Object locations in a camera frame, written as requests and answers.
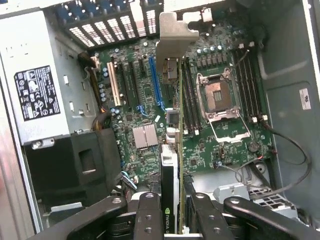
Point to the open black PC case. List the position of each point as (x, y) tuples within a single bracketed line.
[(287, 62)]

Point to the coin cell battery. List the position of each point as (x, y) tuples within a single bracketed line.
[(253, 147)]

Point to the black RAM slot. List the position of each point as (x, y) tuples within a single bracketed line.
[(245, 85), (187, 100), (256, 82), (196, 100)]

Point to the silver chipset heatsink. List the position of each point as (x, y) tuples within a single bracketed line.
[(145, 136)]

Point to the silver socket cover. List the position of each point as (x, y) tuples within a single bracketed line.
[(235, 138)]

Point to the silver perforated drive cage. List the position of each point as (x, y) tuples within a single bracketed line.
[(232, 192)]

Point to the short black expansion slot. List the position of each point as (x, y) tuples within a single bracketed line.
[(142, 68)]

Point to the blue expansion slot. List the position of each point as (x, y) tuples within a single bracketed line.
[(156, 82)]

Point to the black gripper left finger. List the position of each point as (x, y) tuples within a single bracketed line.
[(150, 220)]

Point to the CPU socket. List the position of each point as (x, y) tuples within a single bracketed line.
[(217, 95)]

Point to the black fan shroud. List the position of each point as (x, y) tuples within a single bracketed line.
[(62, 162)]

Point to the green motherboard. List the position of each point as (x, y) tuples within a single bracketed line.
[(225, 160)]

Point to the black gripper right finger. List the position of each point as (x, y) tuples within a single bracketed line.
[(210, 225)]

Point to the grey power supply unit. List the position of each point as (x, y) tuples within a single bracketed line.
[(37, 50)]

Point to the white expansion slot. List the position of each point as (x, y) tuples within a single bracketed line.
[(113, 83)]

